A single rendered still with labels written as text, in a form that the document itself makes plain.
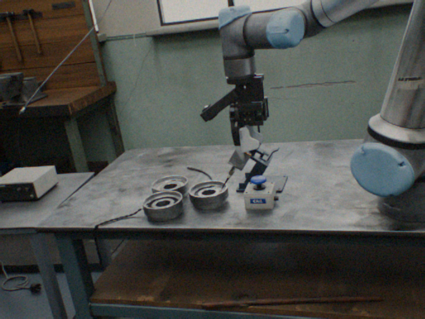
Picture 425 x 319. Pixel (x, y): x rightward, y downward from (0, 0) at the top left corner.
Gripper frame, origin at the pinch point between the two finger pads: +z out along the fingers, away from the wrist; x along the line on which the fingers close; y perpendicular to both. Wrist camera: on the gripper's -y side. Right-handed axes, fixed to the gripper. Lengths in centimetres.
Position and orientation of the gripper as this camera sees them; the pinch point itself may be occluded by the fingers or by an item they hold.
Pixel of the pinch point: (241, 154)
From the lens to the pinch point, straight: 118.1
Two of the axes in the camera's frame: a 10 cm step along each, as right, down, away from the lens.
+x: 3.0, -3.7, 8.8
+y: 9.4, -0.2, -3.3
